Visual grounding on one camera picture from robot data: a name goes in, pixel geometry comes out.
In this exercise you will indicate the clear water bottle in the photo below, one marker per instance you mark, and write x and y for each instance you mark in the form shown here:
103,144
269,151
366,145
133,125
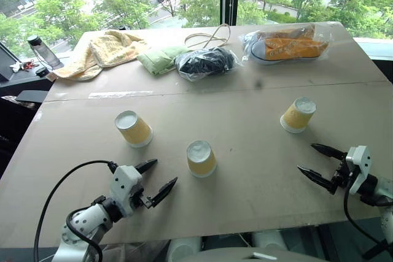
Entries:
43,50

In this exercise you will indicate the keys with red tag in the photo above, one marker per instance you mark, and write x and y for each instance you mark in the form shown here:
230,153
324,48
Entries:
24,65

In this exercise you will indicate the yellow towel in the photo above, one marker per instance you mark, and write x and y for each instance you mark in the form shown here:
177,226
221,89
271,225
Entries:
98,55

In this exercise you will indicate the orange sneakers in plastic bag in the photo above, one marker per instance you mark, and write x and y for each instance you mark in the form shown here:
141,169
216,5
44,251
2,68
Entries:
285,45

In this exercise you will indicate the green folded cloth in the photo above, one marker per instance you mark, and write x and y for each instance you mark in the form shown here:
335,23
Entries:
159,58

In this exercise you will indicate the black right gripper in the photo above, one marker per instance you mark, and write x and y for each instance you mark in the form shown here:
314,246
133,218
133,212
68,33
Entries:
341,175

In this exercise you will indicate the black side cabinet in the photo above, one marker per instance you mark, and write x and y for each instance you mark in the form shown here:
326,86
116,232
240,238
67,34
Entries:
21,90

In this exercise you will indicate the yellow paper cup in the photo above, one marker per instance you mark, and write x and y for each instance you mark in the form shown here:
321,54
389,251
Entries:
298,115
134,129
200,159

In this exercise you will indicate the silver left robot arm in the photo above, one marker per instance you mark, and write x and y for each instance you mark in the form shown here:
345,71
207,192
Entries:
87,222

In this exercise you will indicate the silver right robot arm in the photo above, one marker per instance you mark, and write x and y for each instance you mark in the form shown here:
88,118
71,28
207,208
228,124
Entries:
379,194

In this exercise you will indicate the black item in plastic bag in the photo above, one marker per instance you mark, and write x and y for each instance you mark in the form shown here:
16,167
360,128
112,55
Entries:
205,63

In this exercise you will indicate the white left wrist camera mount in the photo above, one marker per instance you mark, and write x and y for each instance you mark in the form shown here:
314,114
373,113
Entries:
124,182

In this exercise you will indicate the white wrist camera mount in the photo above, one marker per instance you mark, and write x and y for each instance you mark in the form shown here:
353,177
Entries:
124,182
358,167

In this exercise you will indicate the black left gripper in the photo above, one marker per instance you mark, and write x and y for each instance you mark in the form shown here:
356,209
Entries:
137,198

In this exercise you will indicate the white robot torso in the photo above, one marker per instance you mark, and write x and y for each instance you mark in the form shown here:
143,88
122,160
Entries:
233,251

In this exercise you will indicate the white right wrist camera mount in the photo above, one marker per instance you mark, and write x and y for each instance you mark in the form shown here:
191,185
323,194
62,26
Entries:
358,167

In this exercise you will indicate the small black round object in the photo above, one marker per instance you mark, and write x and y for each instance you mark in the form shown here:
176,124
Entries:
40,71

